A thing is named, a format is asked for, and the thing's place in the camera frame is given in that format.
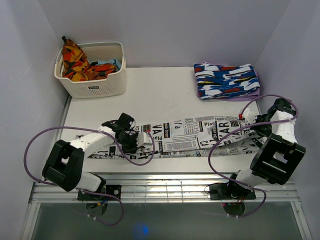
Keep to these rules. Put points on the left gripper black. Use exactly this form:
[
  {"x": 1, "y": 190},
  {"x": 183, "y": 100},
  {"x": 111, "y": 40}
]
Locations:
[{"x": 132, "y": 149}]

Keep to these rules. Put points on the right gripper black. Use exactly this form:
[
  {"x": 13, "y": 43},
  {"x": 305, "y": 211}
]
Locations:
[{"x": 266, "y": 133}]

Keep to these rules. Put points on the newspaper print trousers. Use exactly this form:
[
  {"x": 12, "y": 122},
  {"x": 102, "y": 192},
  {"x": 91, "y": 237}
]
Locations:
[{"x": 194, "y": 137}]

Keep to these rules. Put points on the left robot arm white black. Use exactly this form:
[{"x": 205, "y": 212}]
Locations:
[{"x": 64, "y": 166}]

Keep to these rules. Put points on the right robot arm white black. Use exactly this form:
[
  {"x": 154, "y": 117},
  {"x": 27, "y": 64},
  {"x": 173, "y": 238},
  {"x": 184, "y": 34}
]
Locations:
[{"x": 277, "y": 158}]

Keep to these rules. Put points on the blue red white folded trousers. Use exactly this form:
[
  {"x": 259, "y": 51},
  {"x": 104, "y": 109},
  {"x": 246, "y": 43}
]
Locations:
[{"x": 225, "y": 78}]

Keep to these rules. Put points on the orange camouflage trousers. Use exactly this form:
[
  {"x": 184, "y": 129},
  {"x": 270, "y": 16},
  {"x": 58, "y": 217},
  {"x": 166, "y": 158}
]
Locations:
[{"x": 77, "y": 67}]

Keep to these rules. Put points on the cream perforated plastic basket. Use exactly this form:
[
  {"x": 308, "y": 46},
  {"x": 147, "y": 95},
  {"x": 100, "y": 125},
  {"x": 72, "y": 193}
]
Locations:
[{"x": 114, "y": 84}]

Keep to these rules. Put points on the light blue garment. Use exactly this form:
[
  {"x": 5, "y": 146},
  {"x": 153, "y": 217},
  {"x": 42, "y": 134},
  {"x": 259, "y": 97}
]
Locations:
[{"x": 114, "y": 62}]

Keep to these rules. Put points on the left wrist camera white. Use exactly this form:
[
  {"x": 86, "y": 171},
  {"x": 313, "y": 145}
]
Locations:
[{"x": 143, "y": 140}]

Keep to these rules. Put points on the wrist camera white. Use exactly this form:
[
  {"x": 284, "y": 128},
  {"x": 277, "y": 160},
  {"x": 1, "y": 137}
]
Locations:
[
  {"x": 248, "y": 115},
  {"x": 143, "y": 140}
]

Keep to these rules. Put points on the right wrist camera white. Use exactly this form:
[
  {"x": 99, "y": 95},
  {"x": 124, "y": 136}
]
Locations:
[{"x": 248, "y": 115}]

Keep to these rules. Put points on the aluminium rail frame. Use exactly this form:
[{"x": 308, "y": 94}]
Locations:
[{"x": 163, "y": 180}]

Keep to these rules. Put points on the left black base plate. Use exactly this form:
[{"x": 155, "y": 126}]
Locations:
[{"x": 110, "y": 189}]

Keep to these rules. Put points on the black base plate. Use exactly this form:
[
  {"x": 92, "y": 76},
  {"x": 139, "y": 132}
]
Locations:
[
  {"x": 217, "y": 192},
  {"x": 110, "y": 189}
]

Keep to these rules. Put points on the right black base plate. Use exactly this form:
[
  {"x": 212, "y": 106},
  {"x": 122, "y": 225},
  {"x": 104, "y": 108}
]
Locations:
[{"x": 217, "y": 192}]

